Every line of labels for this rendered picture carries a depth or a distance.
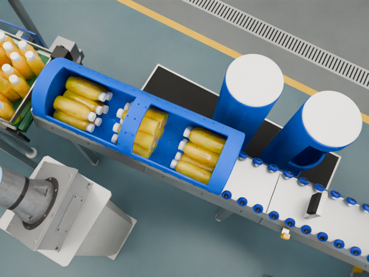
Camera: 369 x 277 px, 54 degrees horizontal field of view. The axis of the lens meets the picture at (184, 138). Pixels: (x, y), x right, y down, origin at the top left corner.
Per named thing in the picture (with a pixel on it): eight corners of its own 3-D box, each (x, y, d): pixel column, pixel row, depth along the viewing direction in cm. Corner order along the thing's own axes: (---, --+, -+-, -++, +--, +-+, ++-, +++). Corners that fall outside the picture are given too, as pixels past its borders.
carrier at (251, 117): (247, 158, 251) (249, 120, 260) (284, 110, 168) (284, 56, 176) (206, 154, 251) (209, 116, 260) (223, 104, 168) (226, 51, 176)
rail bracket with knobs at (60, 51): (66, 74, 184) (60, 64, 174) (53, 68, 185) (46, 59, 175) (75, 59, 187) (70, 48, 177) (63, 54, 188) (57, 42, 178)
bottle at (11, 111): (20, 111, 177) (5, 97, 161) (20, 123, 175) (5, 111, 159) (6, 112, 177) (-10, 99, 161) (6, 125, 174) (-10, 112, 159)
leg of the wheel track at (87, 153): (96, 166, 261) (73, 140, 201) (89, 164, 262) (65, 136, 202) (100, 159, 263) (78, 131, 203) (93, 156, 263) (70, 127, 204)
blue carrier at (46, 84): (216, 201, 161) (225, 188, 134) (44, 125, 169) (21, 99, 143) (238, 145, 170) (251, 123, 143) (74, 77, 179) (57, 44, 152)
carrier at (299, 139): (250, 160, 250) (277, 192, 244) (288, 112, 167) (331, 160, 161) (280, 137, 256) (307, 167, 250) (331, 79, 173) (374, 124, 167)
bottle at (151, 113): (162, 127, 161) (129, 113, 162) (167, 114, 159) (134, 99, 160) (158, 131, 154) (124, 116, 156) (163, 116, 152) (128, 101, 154)
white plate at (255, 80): (283, 108, 167) (283, 109, 168) (284, 56, 175) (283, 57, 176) (224, 103, 167) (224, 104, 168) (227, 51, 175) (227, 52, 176)
